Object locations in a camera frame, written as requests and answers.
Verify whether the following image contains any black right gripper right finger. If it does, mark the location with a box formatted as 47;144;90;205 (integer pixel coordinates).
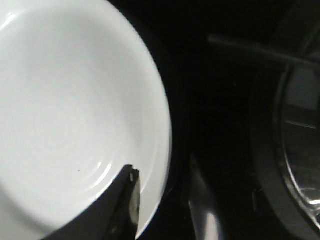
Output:
188;154;228;240

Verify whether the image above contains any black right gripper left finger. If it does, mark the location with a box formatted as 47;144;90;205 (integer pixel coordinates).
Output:
46;164;141;240

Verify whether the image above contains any black glass gas hob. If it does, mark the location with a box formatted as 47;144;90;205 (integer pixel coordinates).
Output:
113;0;301;240

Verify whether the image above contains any white round plate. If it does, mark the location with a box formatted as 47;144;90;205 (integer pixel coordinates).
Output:
0;0;172;240

